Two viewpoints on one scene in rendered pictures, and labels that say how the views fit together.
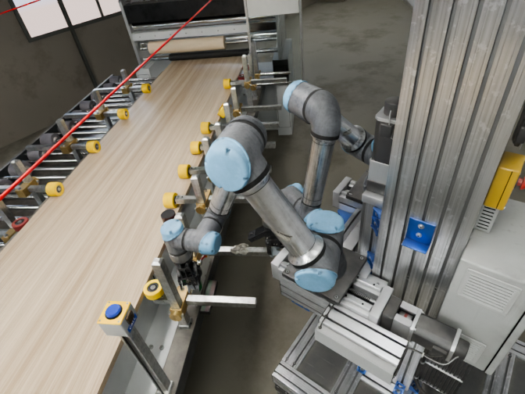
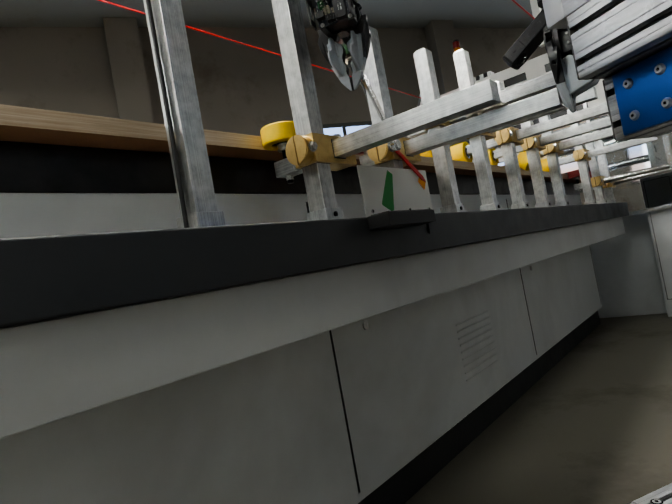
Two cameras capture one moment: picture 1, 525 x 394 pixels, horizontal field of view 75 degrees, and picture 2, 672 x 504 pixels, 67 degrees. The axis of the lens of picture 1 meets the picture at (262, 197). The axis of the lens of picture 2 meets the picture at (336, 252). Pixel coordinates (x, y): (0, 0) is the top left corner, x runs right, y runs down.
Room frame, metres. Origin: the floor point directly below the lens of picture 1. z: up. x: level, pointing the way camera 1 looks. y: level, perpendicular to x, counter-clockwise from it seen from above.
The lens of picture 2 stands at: (0.05, -0.01, 0.62)
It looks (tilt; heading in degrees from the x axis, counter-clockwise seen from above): 2 degrees up; 27
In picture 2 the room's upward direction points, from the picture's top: 10 degrees counter-clockwise
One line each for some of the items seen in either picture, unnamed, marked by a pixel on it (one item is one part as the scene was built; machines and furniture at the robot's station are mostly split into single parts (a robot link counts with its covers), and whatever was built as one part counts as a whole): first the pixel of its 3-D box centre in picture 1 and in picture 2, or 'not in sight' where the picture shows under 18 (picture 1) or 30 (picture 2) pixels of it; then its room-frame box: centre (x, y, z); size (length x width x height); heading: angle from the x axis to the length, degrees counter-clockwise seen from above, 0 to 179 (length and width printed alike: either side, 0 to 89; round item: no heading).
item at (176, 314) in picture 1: (180, 302); (321, 152); (0.85, 0.39, 0.83); 0.13 x 0.06 x 0.05; 168
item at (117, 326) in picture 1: (119, 319); not in sight; (0.57, 0.45, 1.18); 0.07 x 0.07 x 0.08; 78
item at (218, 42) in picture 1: (206, 44); not in sight; (3.73, 0.36, 1.05); 1.43 x 0.12 x 0.12; 78
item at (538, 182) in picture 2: (232, 136); (533, 157); (2.05, 0.15, 0.89); 0.03 x 0.03 x 0.48; 78
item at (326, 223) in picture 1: (324, 234); not in sight; (0.77, -0.18, 1.20); 0.13 x 0.12 x 0.14; 158
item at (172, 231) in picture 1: (175, 237); not in sight; (0.83, 0.30, 1.22); 0.09 x 0.08 x 0.11; 68
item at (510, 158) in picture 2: (224, 157); (509, 153); (1.81, 0.20, 0.89); 0.03 x 0.03 x 0.48; 78
